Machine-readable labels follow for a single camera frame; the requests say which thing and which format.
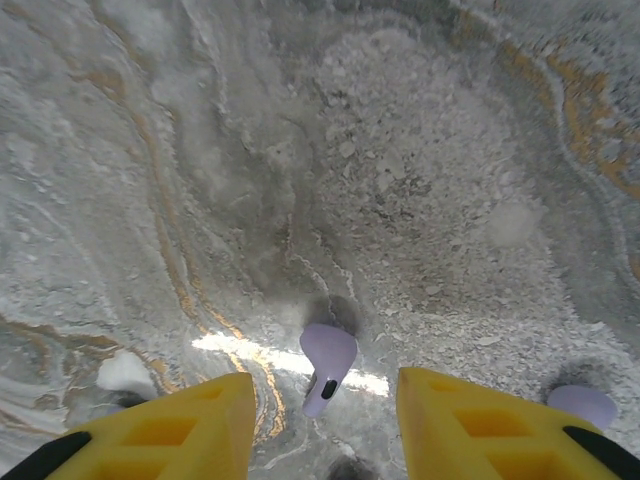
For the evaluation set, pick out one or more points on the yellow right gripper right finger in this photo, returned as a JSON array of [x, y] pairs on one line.
[[490, 430]]

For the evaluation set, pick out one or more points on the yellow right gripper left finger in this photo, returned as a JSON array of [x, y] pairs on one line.
[[165, 435]]

